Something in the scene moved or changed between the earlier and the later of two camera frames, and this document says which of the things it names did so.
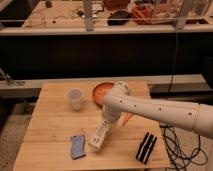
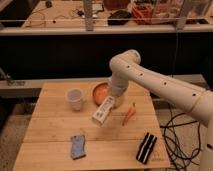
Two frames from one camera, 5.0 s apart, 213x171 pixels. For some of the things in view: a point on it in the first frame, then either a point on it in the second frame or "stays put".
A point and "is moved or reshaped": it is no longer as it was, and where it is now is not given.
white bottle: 98,136 is moved or reshaped
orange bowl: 99,91 stays put
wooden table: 61,125 stays put
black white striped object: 145,148 stays put
